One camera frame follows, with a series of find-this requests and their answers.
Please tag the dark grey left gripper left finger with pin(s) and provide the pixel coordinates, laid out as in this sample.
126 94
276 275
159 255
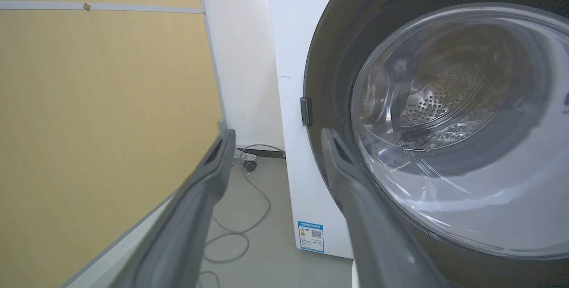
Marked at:
186 221

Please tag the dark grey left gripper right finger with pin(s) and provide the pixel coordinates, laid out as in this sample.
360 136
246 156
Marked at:
378 230

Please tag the round dark washing machine door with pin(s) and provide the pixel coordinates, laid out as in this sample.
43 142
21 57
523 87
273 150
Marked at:
453 123

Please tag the white washing machine body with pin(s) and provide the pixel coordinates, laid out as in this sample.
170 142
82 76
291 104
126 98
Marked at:
295 101

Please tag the blue energy label sticker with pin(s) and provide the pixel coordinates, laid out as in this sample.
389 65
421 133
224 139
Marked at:
310 236

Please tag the black caster wheel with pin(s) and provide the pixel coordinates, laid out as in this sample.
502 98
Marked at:
250 165

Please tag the wooden partition panel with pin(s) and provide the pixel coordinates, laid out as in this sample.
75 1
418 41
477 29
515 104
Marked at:
98 123

